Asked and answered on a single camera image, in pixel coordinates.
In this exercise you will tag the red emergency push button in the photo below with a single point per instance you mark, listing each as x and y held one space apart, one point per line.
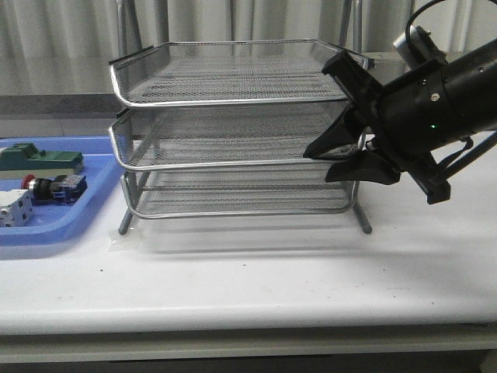
62 189

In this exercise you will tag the white circuit breaker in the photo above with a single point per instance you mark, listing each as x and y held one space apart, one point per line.
16 208

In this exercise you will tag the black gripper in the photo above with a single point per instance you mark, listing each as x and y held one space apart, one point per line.
410 117

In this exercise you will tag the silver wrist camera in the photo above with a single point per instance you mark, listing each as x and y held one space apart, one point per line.
419 49

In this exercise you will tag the blue plastic tray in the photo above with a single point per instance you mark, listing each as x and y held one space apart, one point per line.
55 222

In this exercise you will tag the clear tape strip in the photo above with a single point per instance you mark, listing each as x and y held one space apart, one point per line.
128 242

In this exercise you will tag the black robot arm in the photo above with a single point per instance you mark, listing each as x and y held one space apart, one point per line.
478 110

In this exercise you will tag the grey stone counter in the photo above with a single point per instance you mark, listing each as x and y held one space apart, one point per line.
58 103

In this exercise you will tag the green electrical module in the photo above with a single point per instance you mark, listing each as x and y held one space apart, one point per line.
22 159

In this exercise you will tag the white pleated curtain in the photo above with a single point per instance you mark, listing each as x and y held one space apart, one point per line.
64 46

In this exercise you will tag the silver mesh tray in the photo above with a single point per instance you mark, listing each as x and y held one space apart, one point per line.
267 136
225 73
298 188

